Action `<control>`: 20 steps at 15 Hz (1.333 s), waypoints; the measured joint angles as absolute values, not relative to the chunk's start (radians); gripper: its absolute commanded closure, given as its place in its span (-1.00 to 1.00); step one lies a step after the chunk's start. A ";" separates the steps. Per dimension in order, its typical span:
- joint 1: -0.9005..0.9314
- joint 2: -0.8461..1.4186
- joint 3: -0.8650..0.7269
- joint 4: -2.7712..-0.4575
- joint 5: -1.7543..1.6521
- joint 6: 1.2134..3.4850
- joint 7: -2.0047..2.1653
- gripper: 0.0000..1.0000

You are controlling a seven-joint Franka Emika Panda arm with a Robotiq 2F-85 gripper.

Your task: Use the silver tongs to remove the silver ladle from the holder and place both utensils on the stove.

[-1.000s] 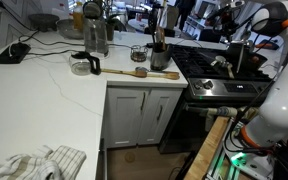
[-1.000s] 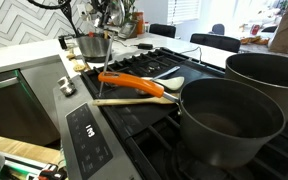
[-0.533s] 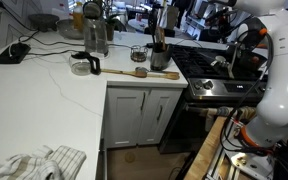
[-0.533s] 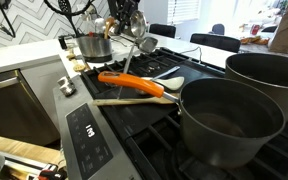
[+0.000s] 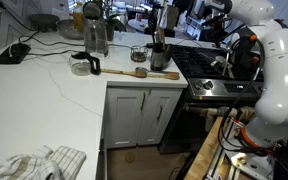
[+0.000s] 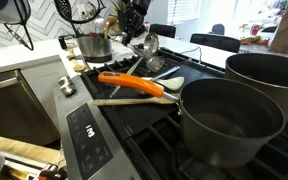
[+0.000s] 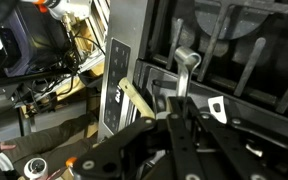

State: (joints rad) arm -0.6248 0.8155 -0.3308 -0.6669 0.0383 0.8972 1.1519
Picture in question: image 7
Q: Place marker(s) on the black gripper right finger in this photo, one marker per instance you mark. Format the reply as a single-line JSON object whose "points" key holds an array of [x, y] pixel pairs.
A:
{"points": [[252, 151]]}

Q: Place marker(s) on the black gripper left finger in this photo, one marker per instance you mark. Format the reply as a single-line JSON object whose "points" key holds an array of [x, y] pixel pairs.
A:
{"points": [[118, 157]]}

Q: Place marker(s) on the wooden spatula on stove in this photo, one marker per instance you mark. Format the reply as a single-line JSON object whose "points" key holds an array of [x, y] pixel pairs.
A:
{"points": [[136, 98]]}

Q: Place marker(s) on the stainless gas stove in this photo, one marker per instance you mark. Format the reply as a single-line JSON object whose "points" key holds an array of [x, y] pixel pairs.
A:
{"points": [[229, 57]]}

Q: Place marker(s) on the stove control panel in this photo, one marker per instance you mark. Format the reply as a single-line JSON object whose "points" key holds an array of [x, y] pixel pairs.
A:
{"points": [[118, 66]]}

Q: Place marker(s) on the person in olive clothing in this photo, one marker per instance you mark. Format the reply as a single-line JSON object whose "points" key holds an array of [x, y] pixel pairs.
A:
{"points": [[48, 145]]}

